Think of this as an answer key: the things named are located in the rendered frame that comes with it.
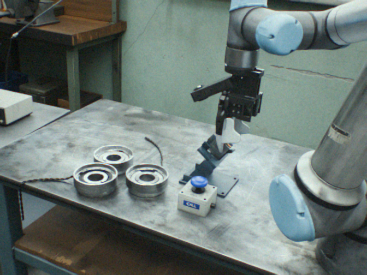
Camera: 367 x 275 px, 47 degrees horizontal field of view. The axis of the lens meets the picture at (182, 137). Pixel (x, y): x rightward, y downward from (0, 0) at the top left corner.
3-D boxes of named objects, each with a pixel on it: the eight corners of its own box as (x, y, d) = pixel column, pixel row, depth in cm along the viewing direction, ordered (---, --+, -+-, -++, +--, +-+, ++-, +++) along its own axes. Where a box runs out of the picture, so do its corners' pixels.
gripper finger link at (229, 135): (235, 160, 97) (242, 121, 94) (212, 153, 99) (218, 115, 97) (239, 157, 100) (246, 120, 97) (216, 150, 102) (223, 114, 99)
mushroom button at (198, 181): (186, 198, 96) (187, 180, 94) (193, 190, 100) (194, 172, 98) (202, 203, 95) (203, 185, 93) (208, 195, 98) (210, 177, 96)
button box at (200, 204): (176, 209, 97) (178, 191, 95) (189, 195, 103) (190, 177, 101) (208, 220, 94) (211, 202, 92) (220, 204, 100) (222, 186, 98)
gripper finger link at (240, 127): (245, 150, 103) (248, 118, 98) (223, 144, 106) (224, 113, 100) (249, 143, 105) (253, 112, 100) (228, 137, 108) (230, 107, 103)
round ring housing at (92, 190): (124, 181, 106) (124, 168, 104) (104, 203, 97) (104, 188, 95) (88, 173, 109) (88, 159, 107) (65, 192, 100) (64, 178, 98)
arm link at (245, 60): (220, 47, 90) (234, 40, 97) (218, 67, 92) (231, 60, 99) (253, 52, 87) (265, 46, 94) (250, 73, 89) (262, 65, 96)
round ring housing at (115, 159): (105, 154, 118) (105, 142, 117) (139, 162, 116) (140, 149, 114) (86, 172, 109) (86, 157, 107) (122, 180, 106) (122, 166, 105)
